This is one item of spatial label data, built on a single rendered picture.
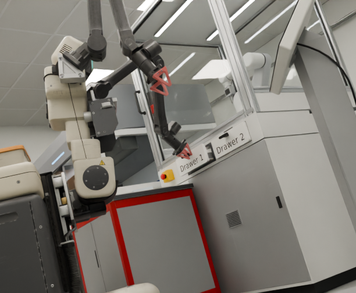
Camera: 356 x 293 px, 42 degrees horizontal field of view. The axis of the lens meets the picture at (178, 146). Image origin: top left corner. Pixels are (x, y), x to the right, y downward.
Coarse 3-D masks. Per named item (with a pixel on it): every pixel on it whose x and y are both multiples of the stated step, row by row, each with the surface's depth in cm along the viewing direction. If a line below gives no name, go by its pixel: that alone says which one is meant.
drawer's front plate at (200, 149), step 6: (204, 144) 269; (192, 150) 276; (198, 150) 272; (204, 150) 268; (192, 156) 277; (198, 156) 272; (204, 156) 268; (180, 162) 287; (186, 162) 282; (198, 162) 272; (204, 162) 268; (186, 168) 282; (192, 168) 278; (180, 174) 288
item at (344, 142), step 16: (304, 48) 189; (320, 48) 188; (304, 64) 187; (320, 64) 186; (304, 80) 194; (320, 80) 185; (336, 80) 184; (320, 96) 184; (336, 96) 183; (320, 112) 185; (336, 112) 182; (352, 112) 181; (320, 128) 192; (336, 128) 180; (352, 128) 179; (336, 144) 179; (352, 144) 178; (336, 160) 181; (352, 160) 177; (336, 176) 189; (352, 176) 176; (352, 192) 174; (352, 208) 179; (352, 288) 186
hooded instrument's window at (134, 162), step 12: (120, 144) 354; (132, 144) 360; (144, 144) 366; (108, 156) 345; (120, 156) 350; (132, 156) 356; (144, 156) 362; (60, 168) 397; (72, 168) 378; (120, 168) 347; (132, 168) 352; (144, 168) 358; (156, 168) 364; (72, 180) 380; (120, 180) 343; (132, 180) 349; (144, 180) 354; (156, 180) 360
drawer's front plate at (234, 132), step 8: (232, 128) 254; (240, 128) 249; (232, 136) 255; (240, 136) 249; (248, 136) 245; (216, 144) 266; (224, 144) 260; (232, 144) 255; (240, 144) 250; (216, 152) 266; (224, 152) 261
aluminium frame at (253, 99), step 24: (216, 0) 259; (216, 24) 260; (336, 48) 305; (240, 72) 248; (144, 96) 328; (240, 96) 250; (264, 96) 250; (288, 96) 261; (144, 120) 329; (240, 120) 251; (192, 144) 286
